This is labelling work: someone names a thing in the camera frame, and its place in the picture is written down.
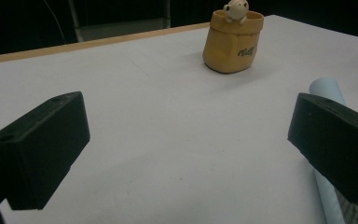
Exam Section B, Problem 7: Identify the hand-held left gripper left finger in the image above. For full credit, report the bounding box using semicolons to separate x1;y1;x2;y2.
0;91;91;211

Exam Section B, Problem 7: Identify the metal stand pole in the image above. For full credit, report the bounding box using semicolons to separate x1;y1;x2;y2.
163;0;172;29
67;0;85;43

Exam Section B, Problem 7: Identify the thin dark cable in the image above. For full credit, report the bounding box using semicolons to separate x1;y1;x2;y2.
42;0;67;45

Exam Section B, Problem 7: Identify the yellow bag-shaped bear holder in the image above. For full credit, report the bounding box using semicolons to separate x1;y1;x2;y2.
201;0;265;75

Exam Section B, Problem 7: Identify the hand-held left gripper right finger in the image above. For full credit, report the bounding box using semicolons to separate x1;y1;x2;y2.
287;92;358;206

